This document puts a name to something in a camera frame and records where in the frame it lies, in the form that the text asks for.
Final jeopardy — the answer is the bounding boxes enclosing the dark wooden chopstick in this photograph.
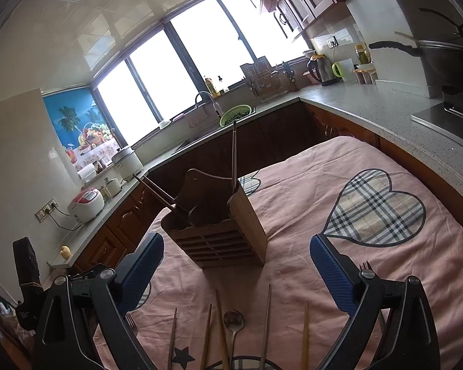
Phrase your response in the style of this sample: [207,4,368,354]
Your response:
[166,307,178,370]

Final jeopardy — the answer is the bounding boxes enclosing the brown wooden chopstick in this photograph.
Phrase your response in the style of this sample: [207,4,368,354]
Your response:
[258,284,272,370]

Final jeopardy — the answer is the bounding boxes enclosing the chrome kitchen faucet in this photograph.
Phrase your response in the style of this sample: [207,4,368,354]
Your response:
[195,91,224,119]

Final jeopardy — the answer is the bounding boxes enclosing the metal fork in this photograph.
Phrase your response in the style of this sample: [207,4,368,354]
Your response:
[356,261,386,337]

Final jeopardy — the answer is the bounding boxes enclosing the pink tablecloth with plaid hearts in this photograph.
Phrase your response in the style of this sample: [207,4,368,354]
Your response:
[132,137,463,369]

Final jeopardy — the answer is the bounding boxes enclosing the red white rice cooker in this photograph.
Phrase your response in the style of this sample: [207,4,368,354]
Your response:
[67,188,104,224]

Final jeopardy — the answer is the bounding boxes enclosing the dark chopsticks pair in holder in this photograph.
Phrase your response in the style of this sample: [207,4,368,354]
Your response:
[134,175,176,212]

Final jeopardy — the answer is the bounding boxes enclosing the small white lidded pot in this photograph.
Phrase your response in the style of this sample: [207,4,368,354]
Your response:
[101,177,122,199]

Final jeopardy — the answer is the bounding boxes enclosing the wooden utensil holder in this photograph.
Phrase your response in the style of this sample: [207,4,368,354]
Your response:
[161,169,268,269]

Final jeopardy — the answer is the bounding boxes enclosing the metal spoon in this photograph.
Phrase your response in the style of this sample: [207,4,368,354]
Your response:
[223,310,245,369]

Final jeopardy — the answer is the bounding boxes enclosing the white electric cooker pot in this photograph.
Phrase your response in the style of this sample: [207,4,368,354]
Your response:
[112,146,143,181]

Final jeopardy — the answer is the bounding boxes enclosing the light wooden chopstick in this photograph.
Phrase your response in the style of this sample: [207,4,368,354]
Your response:
[215,290,230,370]

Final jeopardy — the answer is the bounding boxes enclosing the fruit poster picture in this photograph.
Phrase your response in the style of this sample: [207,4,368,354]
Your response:
[43,88,119,172]

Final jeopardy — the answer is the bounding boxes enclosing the lower wooden counter cabinets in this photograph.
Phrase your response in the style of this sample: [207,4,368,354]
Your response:
[67,101,463,272]

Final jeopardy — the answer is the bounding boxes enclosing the upright chopsticks in holder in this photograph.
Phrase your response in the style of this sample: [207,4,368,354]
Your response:
[231,119,237,194]

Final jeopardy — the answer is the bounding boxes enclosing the gas stove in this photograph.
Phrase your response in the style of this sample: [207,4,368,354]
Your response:
[411,86,463,146]

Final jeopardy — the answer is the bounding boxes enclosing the green colander bowl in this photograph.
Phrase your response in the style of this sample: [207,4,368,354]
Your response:
[219,105,252,128]

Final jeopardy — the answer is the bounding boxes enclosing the spice jar set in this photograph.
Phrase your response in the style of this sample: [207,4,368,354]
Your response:
[354,44,378,84]

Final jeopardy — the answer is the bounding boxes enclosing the dish drying rack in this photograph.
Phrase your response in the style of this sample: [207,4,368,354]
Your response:
[240,56,298,101]

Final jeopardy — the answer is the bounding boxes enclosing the steel electric kettle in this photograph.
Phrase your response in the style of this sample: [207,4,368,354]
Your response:
[307,54,339,86]

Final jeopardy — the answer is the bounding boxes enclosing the wall power outlet strip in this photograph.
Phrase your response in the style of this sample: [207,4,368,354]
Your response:
[35,198,57,222]

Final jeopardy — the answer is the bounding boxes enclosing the black wok with handle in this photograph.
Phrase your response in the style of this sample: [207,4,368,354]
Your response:
[368,6,463,94]

